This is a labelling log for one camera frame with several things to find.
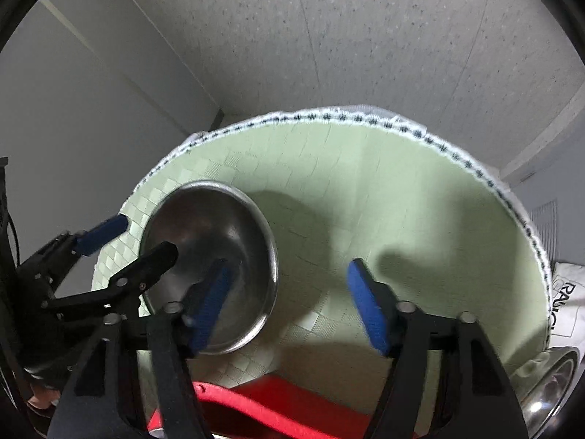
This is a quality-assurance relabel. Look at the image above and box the steel bowl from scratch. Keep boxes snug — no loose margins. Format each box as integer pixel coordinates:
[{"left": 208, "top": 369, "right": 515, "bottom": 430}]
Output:
[
  {"left": 516, "top": 345, "right": 582, "bottom": 439},
  {"left": 139, "top": 181, "right": 279, "bottom": 356}
]

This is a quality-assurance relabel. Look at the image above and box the red plastic basket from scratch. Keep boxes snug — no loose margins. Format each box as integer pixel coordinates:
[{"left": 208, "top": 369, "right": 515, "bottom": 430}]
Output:
[{"left": 146, "top": 372, "right": 376, "bottom": 439}]

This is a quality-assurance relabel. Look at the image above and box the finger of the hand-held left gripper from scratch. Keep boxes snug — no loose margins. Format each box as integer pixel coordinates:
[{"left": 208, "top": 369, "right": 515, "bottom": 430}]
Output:
[
  {"left": 42, "top": 241, "right": 180, "bottom": 314},
  {"left": 22, "top": 213, "right": 129, "bottom": 281}
]

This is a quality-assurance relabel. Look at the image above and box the wall vent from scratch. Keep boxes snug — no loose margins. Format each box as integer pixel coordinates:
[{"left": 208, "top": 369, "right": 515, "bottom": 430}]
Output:
[{"left": 529, "top": 196, "right": 561, "bottom": 258}]

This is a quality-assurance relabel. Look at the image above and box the green woven mat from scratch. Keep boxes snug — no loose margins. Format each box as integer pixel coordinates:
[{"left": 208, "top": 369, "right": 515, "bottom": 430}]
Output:
[{"left": 91, "top": 105, "right": 555, "bottom": 421}]

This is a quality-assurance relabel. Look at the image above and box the black shelf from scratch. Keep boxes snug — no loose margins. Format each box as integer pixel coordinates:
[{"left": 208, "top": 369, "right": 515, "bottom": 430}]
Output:
[{"left": 0, "top": 155, "right": 20, "bottom": 284}]

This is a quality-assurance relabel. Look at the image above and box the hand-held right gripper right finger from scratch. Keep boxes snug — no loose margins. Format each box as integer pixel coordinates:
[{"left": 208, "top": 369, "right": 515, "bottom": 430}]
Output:
[{"left": 346, "top": 258, "right": 528, "bottom": 439}]

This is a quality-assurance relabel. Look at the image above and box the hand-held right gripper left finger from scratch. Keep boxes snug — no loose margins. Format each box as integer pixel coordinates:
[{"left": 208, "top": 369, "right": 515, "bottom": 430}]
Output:
[{"left": 51, "top": 258, "right": 235, "bottom": 439}]

